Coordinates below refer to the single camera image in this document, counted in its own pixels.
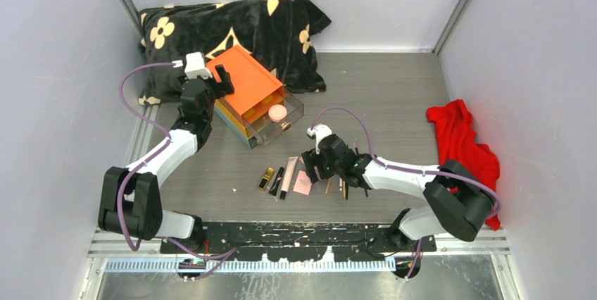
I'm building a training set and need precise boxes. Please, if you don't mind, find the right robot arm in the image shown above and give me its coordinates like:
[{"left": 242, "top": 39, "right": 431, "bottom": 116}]
[{"left": 301, "top": 131, "right": 496, "bottom": 251}]

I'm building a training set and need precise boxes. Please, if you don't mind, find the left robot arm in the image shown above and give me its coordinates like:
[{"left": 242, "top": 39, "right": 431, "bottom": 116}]
[{"left": 98, "top": 65, "right": 234, "bottom": 253}]

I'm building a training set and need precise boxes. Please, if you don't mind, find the clear top drawer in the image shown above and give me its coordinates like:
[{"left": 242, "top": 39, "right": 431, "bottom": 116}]
[{"left": 241, "top": 89, "right": 304, "bottom": 149}]

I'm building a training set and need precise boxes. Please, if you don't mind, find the red cloth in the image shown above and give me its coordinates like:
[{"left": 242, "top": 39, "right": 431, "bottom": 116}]
[{"left": 426, "top": 99, "right": 502, "bottom": 232}]

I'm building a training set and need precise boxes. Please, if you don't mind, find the black mascara tube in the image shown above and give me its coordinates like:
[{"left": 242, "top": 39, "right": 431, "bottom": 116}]
[{"left": 269, "top": 167, "right": 285, "bottom": 196}]

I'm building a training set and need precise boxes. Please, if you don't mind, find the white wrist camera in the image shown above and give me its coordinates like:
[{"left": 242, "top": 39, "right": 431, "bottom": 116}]
[
  {"left": 306, "top": 124, "right": 332, "bottom": 154},
  {"left": 184, "top": 52, "right": 211, "bottom": 80}
]

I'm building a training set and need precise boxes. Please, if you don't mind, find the pink square card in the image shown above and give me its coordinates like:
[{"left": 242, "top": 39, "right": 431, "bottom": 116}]
[{"left": 293, "top": 170, "right": 312, "bottom": 196}]

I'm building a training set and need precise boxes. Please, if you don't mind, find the wooden brown pencil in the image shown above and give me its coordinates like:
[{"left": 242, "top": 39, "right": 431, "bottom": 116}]
[{"left": 325, "top": 178, "right": 332, "bottom": 194}]

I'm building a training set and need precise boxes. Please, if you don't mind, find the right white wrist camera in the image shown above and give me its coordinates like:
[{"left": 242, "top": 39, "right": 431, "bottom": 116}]
[{"left": 306, "top": 124, "right": 332, "bottom": 154}]

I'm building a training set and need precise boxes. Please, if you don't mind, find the pink cream tube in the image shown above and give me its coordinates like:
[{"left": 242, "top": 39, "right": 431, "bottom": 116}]
[{"left": 279, "top": 156, "right": 299, "bottom": 200}]

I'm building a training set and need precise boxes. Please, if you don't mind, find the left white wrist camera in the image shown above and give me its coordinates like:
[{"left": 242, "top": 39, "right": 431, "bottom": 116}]
[{"left": 184, "top": 52, "right": 211, "bottom": 80}]

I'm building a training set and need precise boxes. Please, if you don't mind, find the round pink blush compact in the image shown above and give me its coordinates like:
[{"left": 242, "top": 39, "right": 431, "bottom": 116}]
[{"left": 268, "top": 104, "right": 288, "bottom": 123}]

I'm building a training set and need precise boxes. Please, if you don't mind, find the gold lipstick case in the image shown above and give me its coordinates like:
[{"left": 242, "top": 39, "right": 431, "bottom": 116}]
[{"left": 257, "top": 167, "right": 275, "bottom": 191}]

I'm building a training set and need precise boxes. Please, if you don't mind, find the orange drawer organizer box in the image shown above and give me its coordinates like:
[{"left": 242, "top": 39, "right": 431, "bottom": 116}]
[{"left": 206, "top": 46, "right": 284, "bottom": 149}]

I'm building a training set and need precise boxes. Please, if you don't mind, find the black floral plush pillow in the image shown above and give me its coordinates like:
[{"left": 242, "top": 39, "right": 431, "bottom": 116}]
[{"left": 138, "top": 0, "right": 332, "bottom": 105}]

